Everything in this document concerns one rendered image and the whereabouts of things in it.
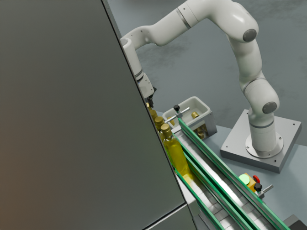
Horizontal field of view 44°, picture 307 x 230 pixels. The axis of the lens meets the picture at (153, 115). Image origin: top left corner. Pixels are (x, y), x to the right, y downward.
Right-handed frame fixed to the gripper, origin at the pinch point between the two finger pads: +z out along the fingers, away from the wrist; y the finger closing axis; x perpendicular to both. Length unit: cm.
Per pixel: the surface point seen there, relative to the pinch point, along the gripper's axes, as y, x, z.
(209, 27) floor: 161, 242, 133
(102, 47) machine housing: -18, -71, -70
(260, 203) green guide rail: 13, -56, 21
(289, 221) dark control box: 20, -61, 33
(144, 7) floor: 133, 372, 133
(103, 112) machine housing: -23, -71, -58
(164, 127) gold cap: -0.3, -17.6, 0.4
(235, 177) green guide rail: 12.6, -40.7, 20.8
